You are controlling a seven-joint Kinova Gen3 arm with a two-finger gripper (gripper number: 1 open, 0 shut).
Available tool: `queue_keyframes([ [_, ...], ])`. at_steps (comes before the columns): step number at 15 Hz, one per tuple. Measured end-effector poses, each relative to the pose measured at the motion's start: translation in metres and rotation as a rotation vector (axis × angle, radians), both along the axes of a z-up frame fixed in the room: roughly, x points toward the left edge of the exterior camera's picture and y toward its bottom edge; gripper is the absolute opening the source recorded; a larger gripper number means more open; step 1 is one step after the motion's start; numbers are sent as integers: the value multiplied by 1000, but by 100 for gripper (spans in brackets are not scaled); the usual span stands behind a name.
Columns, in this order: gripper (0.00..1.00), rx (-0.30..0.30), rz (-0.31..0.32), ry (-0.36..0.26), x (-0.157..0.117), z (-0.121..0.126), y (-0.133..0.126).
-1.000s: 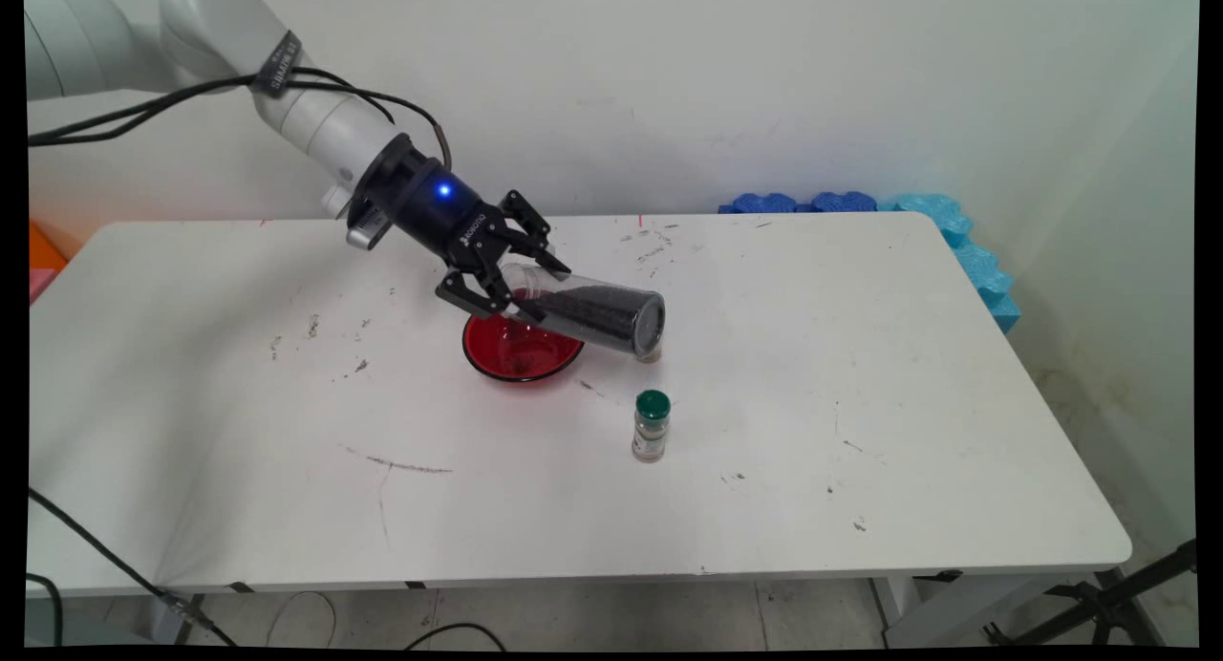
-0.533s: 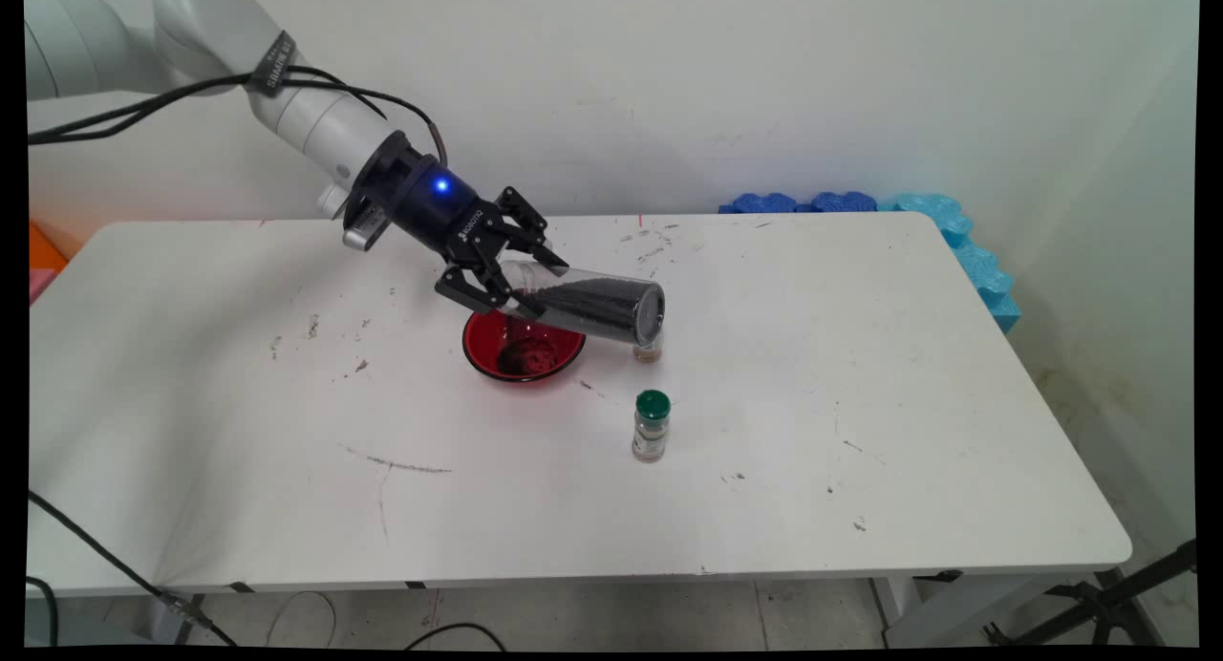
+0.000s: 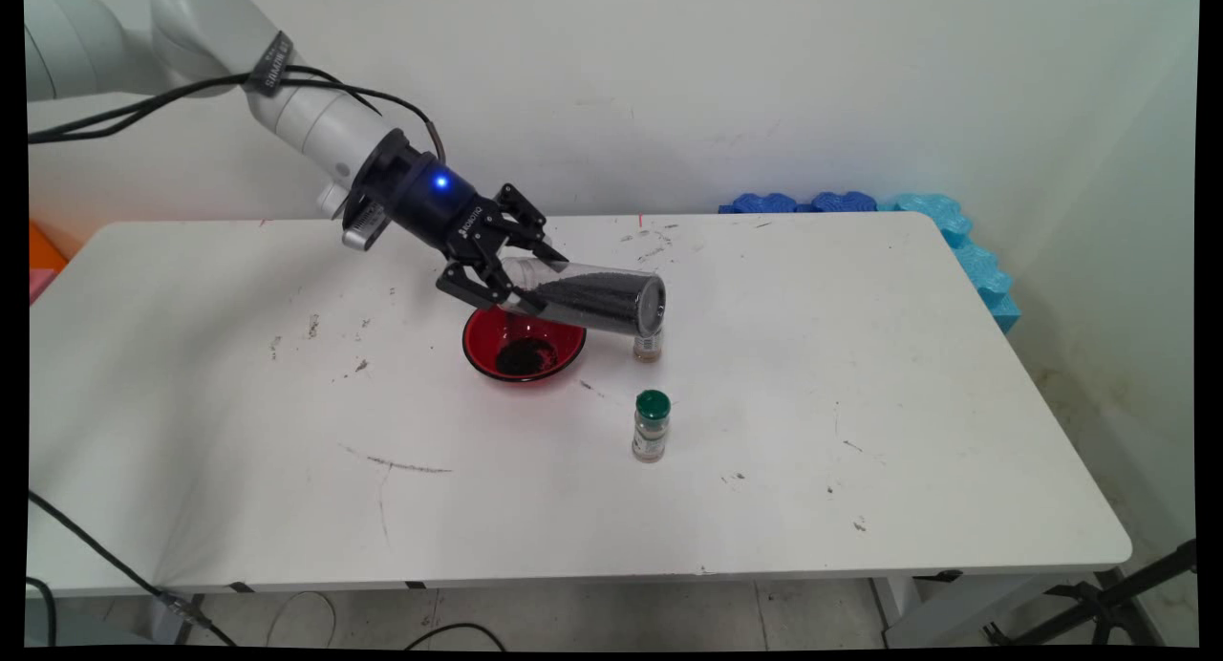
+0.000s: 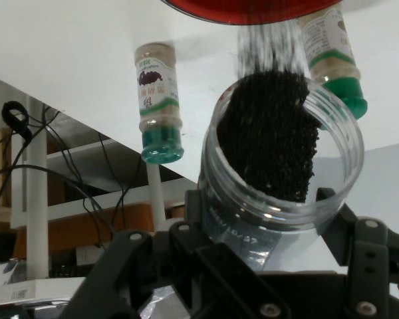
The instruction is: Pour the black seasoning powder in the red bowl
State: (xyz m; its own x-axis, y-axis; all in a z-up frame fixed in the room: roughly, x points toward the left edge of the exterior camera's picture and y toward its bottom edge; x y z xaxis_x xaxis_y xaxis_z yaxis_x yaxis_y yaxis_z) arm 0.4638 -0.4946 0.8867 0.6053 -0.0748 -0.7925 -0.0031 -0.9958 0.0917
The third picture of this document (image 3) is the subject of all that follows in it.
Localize dark cable strap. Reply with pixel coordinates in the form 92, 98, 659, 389
244, 31, 295, 96

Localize clear plastic jar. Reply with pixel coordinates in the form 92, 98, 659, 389
497, 256, 667, 337

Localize white table leg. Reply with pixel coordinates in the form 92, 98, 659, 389
874, 570, 1138, 648
143, 594, 206, 646

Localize black tripod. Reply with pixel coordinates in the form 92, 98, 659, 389
984, 539, 1197, 648

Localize light blue foam mat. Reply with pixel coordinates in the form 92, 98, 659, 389
879, 193, 1021, 335

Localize black cable with grey connector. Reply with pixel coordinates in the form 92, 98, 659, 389
27, 491, 238, 649

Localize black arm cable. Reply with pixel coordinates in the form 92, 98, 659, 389
29, 64, 385, 146

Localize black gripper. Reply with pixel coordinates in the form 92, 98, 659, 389
342, 129, 571, 315

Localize small black beads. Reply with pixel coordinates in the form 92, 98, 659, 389
495, 271, 660, 375

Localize orange foam block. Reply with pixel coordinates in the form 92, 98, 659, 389
29, 222, 70, 272

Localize red bowl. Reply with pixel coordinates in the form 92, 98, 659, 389
462, 303, 588, 383

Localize black floor cable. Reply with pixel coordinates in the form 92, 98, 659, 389
406, 623, 507, 650

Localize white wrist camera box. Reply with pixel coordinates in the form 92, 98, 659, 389
318, 179, 393, 253

